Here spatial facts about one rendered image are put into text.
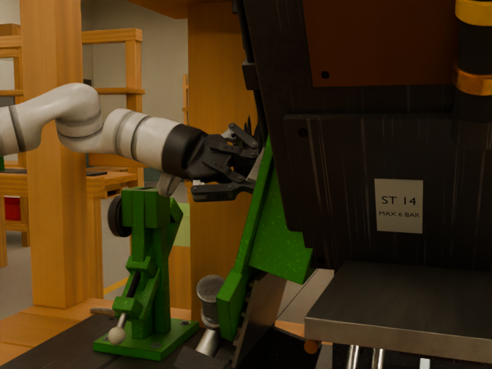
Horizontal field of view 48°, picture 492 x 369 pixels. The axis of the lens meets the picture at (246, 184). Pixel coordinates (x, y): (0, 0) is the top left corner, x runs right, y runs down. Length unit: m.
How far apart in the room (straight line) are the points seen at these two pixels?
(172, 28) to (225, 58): 11.03
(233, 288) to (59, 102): 0.39
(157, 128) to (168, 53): 11.26
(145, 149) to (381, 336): 0.46
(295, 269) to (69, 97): 0.42
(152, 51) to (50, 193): 11.03
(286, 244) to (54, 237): 0.72
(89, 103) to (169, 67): 11.16
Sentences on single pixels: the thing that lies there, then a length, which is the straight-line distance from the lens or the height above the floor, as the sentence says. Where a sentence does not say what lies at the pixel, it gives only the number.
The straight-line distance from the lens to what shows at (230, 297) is 0.64.
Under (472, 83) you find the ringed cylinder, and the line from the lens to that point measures 0.44.
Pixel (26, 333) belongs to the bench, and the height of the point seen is 0.88.
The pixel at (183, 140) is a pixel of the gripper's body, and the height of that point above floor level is 1.26.
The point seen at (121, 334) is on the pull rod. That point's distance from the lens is 0.93.
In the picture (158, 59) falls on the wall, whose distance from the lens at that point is 12.14.
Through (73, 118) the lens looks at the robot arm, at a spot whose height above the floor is 1.29.
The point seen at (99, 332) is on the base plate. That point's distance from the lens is 1.09.
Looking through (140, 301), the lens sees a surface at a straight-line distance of 0.97.
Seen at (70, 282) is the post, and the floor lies 0.93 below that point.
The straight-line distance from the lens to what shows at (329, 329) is 0.45.
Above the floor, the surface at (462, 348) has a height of 1.12.
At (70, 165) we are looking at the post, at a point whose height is 1.19.
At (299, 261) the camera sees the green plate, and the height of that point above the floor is 1.13.
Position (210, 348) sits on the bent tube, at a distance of 0.75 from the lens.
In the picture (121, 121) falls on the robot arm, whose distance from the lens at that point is 0.82.
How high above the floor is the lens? 1.28
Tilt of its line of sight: 6 degrees down
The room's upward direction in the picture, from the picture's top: straight up
